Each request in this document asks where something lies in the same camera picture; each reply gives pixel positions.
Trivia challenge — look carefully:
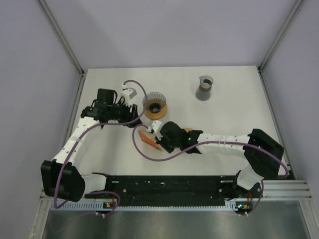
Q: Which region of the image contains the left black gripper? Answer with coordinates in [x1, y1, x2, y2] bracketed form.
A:
[108, 99, 143, 128]

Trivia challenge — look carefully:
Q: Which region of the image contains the orange coffee filter pack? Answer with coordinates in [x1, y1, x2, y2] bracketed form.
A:
[138, 129, 162, 151]

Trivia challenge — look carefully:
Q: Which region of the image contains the smoked glass dripper cone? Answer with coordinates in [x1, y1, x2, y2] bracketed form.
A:
[143, 92, 166, 113]

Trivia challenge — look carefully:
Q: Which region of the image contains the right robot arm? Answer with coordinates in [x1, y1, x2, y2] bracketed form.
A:
[150, 120, 284, 197]

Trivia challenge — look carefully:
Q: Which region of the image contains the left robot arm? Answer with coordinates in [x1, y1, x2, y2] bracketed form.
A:
[40, 86, 141, 202]

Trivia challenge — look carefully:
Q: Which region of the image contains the grey glass carafe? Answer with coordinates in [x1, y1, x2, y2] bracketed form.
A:
[195, 75, 214, 101]

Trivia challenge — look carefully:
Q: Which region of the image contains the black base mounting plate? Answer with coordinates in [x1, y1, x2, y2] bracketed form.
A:
[84, 175, 264, 207]

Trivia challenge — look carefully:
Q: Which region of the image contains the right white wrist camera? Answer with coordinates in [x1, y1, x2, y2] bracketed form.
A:
[147, 120, 163, 140]

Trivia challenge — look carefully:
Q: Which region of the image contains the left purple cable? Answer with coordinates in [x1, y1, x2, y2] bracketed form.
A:
[52, 79, 148, 217]

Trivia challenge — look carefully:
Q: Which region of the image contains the purple cable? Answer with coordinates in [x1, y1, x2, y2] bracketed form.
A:
[132, 125, 290, 217]
[52, 79, 148, 217]

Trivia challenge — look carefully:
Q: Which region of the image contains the grey cable duct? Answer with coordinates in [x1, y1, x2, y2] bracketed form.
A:
[58, 199, 249, 212]

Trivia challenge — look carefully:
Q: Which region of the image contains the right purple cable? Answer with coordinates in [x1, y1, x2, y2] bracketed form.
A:
[132, 125, 290, 217]

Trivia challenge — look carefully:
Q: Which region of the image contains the aluminium frame rail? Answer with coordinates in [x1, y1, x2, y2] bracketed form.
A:
[39, 179, 313, 202]

